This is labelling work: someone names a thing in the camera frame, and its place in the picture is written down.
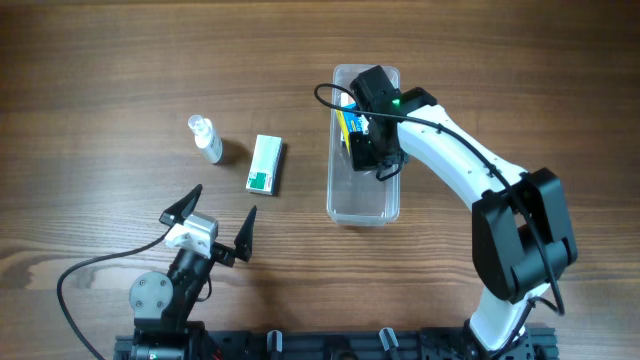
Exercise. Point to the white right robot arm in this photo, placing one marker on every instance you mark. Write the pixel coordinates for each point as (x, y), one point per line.
(522, 237)

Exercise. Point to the white green medicine box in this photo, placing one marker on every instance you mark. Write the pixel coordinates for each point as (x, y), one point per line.
(264, 165)

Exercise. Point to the white spray bottle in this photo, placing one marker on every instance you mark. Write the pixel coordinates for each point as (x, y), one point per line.
(206, 138)

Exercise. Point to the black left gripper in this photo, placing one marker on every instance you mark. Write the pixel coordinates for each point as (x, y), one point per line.
(220, 249)

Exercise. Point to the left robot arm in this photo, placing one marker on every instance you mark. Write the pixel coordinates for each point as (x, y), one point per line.
(162, 302)

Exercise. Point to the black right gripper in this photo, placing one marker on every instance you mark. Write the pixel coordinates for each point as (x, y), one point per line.
(360, 159)

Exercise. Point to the clear plastic container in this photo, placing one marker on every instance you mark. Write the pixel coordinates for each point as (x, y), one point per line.
(357, 198)

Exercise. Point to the blue yellow VapoDrops box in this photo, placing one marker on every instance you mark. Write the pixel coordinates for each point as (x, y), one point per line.
(350, 123)

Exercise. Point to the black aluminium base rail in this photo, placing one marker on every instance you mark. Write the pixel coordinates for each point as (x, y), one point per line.
(427, 343)

